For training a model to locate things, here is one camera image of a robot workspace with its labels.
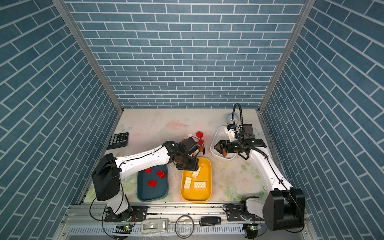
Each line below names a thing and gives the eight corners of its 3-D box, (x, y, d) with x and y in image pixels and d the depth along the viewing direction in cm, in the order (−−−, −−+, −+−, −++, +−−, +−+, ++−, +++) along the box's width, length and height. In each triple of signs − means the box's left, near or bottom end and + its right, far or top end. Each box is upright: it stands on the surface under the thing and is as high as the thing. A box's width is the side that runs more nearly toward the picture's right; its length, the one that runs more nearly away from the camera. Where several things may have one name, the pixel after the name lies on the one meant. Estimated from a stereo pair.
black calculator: (108, 149, 99) (107, 147, 98) (112, 136, 106) (111, 134, 104) (126, 147, 101) (125, 145, 99) (129, 134, 107) (128, 132, 106)
